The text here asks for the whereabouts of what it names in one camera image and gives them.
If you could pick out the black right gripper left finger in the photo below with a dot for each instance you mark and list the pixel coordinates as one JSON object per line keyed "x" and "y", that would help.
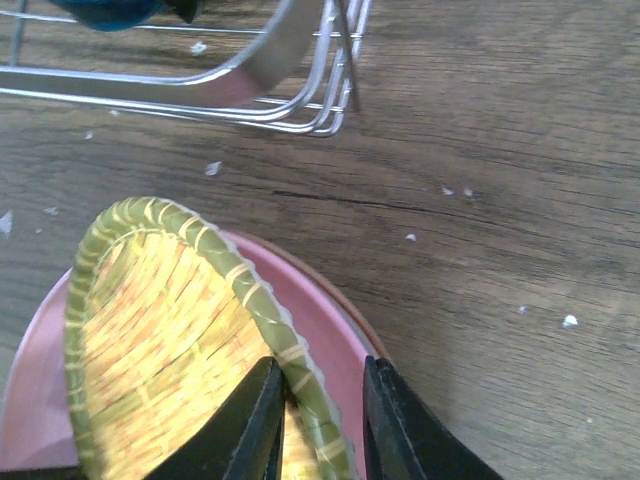
{"x": 244, "y": 438}

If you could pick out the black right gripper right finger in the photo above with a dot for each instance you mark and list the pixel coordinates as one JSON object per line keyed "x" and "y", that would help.
{"x": 403, "y": 439}

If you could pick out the round woven bamboo tray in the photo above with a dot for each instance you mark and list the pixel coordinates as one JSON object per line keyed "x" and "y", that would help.
{"x": 163, "y": 319}

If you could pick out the pink plate with woven pattern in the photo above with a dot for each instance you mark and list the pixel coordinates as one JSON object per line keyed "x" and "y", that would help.
{"x": 35, "y": 426}

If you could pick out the dark blue mug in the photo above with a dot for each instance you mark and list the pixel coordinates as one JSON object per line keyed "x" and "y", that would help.
{"x": 117, "y": 15}

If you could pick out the metal wire dish rack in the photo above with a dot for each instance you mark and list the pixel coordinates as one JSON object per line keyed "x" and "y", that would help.
{"x": 283, "y": 66}

